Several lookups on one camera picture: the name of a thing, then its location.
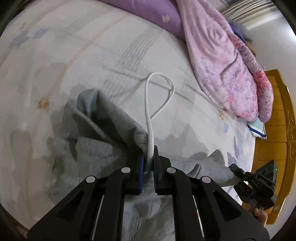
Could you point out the purple pillow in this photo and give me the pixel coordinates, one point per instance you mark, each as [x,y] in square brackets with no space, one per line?
[163,13]

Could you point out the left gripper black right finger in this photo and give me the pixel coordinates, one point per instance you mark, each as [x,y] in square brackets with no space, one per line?
[202,210]

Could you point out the person's right hand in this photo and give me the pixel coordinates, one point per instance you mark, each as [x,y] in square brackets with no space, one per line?
[259,214]

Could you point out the pink floral quilt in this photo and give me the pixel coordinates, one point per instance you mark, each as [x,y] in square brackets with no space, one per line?
[224,66]

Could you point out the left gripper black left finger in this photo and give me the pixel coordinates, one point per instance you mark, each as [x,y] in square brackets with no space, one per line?
[93,210]

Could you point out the white blue floral bedsheet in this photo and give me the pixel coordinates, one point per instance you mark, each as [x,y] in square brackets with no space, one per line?
[53,50]

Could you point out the teal blue striped pillow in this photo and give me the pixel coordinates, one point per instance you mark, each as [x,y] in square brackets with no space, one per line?
[257,129]

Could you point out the yellow wooden headboard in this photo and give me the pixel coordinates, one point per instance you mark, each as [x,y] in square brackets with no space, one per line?
[280,143]

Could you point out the grey sweatpants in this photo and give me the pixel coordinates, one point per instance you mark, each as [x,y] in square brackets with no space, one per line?
[96,138]

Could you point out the grey striped curtain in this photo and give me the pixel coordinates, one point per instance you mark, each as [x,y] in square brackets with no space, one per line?
[252,12]

